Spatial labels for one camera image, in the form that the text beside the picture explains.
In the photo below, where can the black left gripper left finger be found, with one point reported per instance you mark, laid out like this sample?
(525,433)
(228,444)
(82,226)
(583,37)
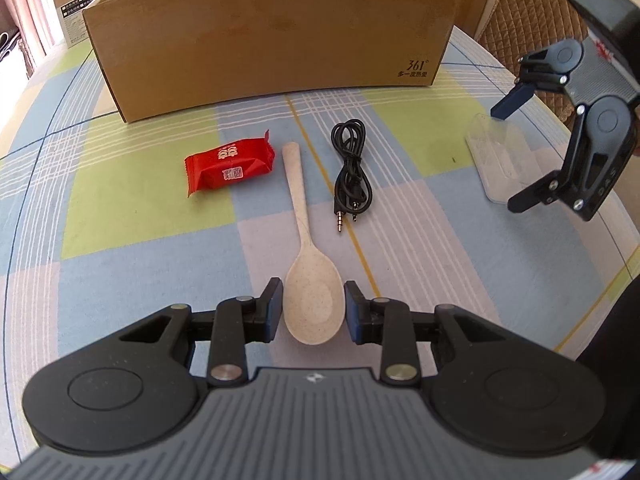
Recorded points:
(141,384)

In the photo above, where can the pink curtain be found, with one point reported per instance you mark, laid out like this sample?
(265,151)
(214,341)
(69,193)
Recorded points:
(36,37)

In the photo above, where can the red snack packet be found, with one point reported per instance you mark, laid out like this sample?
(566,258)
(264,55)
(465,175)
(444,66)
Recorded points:
(233,162)

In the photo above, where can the plaid tablecloth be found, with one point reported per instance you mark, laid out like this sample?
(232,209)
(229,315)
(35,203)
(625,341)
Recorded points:
(98,229)

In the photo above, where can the brown cardboard box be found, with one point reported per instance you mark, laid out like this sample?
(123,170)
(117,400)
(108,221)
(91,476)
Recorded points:
(160,56)

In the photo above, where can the clear plastic blister pack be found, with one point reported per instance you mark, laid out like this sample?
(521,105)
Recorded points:
(509,155)

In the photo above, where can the brown quilted chair cushion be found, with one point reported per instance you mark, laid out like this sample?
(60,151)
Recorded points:
(517,27)

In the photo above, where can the beige plastic spoon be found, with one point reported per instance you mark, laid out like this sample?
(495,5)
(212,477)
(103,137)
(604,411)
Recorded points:
(313,299)

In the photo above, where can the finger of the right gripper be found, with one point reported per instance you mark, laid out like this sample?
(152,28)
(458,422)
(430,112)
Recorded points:
(547,69)
(601,144)

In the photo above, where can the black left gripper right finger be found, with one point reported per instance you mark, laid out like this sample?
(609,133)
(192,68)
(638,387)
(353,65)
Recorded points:
(486,385)

